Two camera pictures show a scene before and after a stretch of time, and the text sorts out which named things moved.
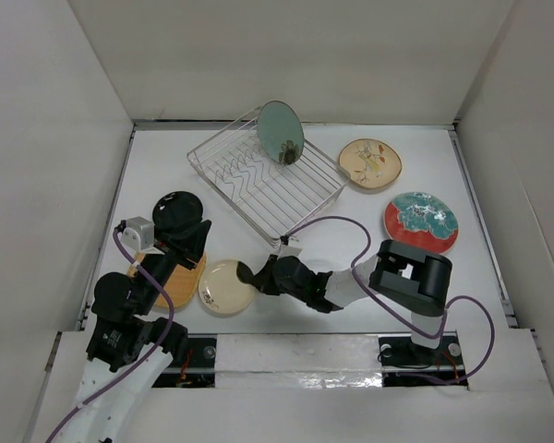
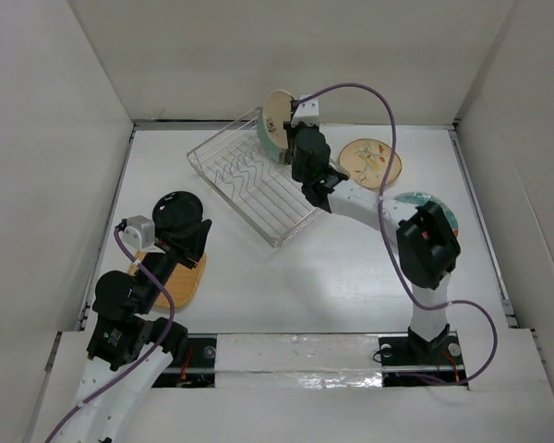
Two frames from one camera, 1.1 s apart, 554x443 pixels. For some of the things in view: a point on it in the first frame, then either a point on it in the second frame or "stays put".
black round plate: (175, 211) stays put
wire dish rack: (277, 197) stays put
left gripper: (191, 244) stays put
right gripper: (264, 278) to (291, 130)
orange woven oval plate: (181, 284) stays put
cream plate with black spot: (221, 291) to (276, 112)
